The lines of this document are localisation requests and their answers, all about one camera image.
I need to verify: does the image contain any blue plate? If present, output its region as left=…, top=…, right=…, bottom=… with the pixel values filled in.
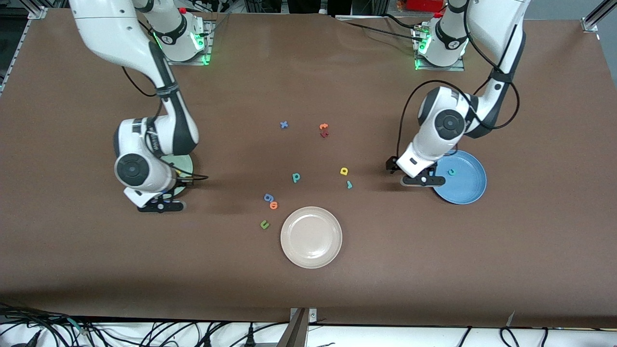
left=431, top=149, right=487, bottom=205

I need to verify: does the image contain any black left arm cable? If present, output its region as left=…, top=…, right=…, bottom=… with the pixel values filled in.
left=395, top=0, right=521, bottom=160

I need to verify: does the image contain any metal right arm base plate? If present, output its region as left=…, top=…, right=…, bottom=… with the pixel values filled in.
left=161, top=19, right=213, bottom=66

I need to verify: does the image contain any red object behind table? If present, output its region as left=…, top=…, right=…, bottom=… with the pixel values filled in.
left=407, top=0, right=446, bottom=13

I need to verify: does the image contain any green plate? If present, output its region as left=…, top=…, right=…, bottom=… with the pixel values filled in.
left=161, top=153, right=194, bottom=199

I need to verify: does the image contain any brown table cover sheet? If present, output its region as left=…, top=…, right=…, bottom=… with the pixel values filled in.
left=0, top=9, right=617, bottom=329

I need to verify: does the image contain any metal table bracket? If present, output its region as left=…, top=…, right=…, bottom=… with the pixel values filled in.
left=277, top=307, right=319, bottom=347

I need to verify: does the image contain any black cable on table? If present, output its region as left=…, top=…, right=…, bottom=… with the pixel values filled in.
left=343, top=13, right=425, bottom=40

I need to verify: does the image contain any beige plate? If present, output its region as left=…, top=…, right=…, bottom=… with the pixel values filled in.
left=280, top=206, right=343, bottom=269

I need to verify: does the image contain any thick black floor cable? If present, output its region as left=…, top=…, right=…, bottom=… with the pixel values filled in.
left=0, top=303, right=97, bottom=347

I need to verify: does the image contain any aluminium frame profile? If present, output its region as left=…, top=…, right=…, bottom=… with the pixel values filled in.
left=581, top=0, right=617, bottom=33
left=19, top=0, right=49, bottom=20

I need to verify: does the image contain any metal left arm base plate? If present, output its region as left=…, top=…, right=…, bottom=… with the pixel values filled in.
left=412, top=22, right=466, bottom=72

